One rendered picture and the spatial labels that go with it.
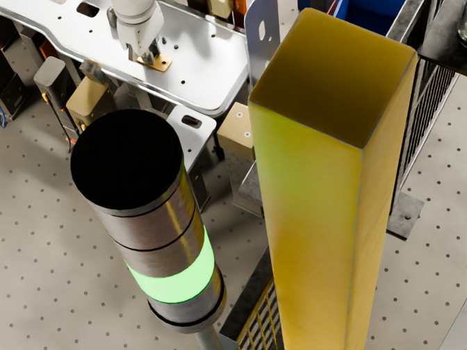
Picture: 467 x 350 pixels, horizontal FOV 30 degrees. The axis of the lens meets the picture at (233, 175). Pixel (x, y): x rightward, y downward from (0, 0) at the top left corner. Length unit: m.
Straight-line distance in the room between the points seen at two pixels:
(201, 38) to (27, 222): 0.62
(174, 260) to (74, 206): 1.47
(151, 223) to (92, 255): 1.48
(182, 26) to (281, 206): 1.17
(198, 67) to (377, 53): 1.22
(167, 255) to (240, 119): 1.11
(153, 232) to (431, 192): 1.51
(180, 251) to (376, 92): 0.18
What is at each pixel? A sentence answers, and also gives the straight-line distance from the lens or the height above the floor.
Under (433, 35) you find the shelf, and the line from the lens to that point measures 1.37.
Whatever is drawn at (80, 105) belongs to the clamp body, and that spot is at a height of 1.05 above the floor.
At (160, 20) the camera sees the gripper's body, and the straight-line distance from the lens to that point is 1.80.
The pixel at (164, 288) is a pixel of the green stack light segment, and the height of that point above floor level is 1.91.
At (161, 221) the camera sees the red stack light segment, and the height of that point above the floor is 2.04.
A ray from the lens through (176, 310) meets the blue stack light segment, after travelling 0.74.
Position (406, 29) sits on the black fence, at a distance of 1.23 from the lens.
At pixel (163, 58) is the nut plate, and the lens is 1.88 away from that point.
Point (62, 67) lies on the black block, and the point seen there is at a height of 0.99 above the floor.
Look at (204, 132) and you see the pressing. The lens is 1.78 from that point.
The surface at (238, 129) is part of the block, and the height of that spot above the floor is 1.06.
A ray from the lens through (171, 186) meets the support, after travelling 0.54.
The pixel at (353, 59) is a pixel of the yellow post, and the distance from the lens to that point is 0.66.
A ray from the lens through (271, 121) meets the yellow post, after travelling 0.65.
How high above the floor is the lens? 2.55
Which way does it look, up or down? 64 degrees down
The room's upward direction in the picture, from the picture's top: 12 degrees counter-clockwise
